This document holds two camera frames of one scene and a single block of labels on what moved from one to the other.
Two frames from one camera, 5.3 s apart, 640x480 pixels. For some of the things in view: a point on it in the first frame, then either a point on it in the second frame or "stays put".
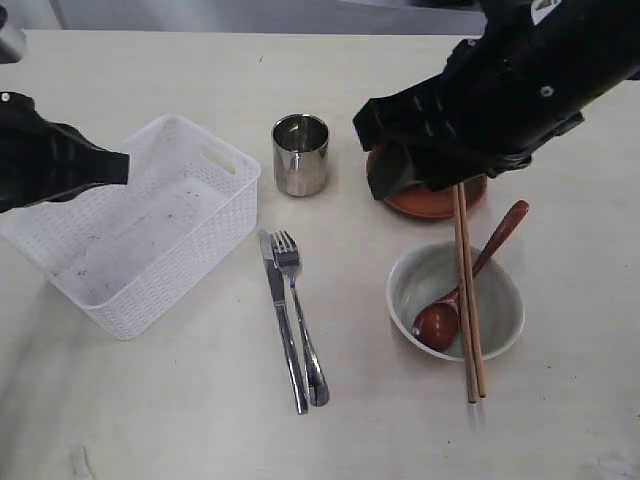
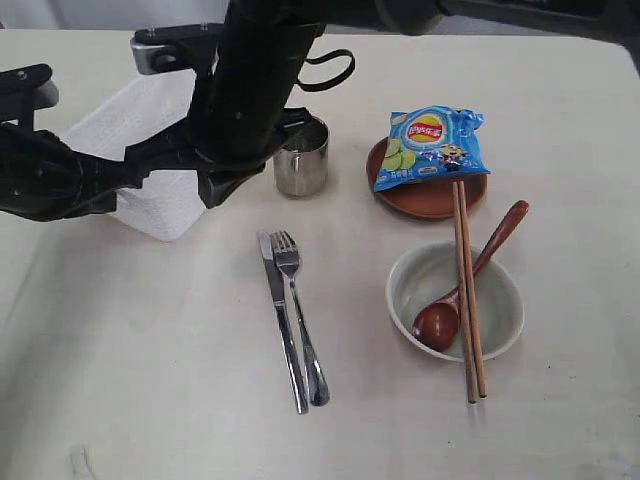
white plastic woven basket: [125, 253] to [168, 202]
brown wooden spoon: [436, 326] stays put
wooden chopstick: [468, 349] stays put
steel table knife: [286, 330] stays put
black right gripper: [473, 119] to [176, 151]
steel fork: [285, 249] stays put
